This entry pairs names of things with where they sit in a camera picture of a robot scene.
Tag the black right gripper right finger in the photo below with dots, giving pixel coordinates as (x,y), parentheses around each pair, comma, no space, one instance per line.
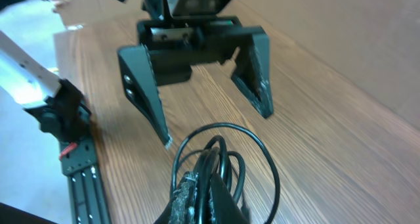
(223,209)

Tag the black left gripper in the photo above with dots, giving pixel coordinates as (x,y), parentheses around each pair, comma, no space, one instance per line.
(176,45)

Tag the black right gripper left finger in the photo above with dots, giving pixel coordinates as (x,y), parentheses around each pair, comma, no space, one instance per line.
(181,207)

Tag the black cable silver plug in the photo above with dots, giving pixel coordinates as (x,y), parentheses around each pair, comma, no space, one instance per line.
(215,157)

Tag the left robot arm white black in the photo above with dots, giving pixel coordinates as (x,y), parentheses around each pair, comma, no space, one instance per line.
(58,105)

